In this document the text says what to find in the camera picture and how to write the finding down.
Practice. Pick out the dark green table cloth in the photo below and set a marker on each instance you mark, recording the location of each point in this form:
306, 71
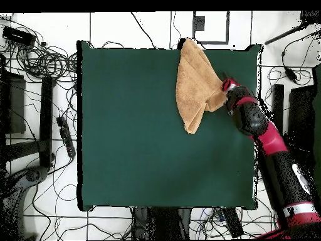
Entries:
130, 140

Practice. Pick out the orange terry towel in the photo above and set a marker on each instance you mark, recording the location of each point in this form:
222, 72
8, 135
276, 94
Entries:
195, 87

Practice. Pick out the black tripod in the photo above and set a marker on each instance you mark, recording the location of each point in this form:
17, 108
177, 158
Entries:
309, 16

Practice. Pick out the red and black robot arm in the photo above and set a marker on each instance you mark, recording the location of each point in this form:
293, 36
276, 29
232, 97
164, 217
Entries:
270, 140

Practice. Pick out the black metal stand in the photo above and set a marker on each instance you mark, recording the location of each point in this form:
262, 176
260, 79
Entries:
47, 120
278, 105

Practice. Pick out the black power strip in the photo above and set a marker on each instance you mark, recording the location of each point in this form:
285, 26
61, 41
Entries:
65, 136
233, 222

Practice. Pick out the black adapter box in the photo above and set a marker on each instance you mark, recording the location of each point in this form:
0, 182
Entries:
18, 36

